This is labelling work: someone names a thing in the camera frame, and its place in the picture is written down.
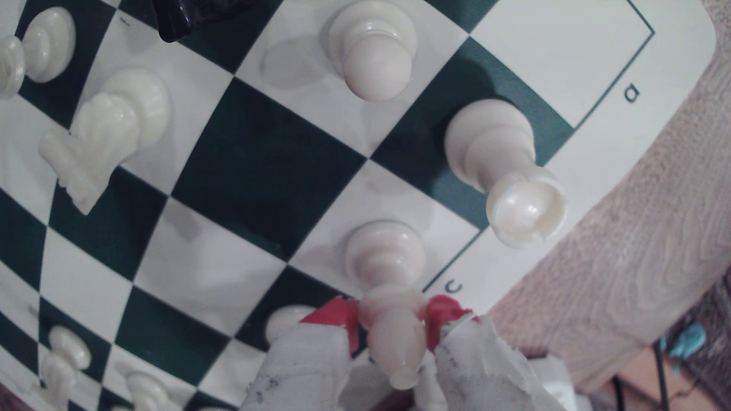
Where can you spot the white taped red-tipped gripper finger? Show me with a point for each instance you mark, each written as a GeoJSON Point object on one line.
{"type": "Point", "coordinates": [474, 371]}
{"type": "Point", "coordinates": [302, 365]}

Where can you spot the white chess bishop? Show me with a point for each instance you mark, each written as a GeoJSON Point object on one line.
{"type": "Point", "coordinates": [48, 43]}
{"type": "Point", "coordinates": [385, 257]}

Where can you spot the white chess queen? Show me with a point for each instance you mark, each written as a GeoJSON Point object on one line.
{"type": "Point", "coordinates": [285, 319]}

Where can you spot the white chess pawn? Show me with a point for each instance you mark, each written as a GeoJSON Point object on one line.
{"type": "Point", "coordinates": [145, 391]}
{"type": "Point", "coordinates": [374, 63]}

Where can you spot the green white chess mat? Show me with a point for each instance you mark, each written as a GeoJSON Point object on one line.
{"type": "Point", "coordinates": [257, 171]}

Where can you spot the white chess rook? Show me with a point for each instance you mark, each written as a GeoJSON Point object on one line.
{"type": "Point", "coordinates": [491, 148]}

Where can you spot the white chess knight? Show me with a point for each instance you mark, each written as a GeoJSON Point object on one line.
{"type": "Point", "coordinates": [108, 125]}
{"type": "Point", "coordinates": [60, 371]}

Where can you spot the black chess knight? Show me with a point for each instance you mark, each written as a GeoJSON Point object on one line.
{"type": "Point", "coordinates": [177, 20]}

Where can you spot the teal plastic object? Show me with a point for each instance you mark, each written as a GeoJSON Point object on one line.
{"type": "Point", "coordinates": [685, 339]}

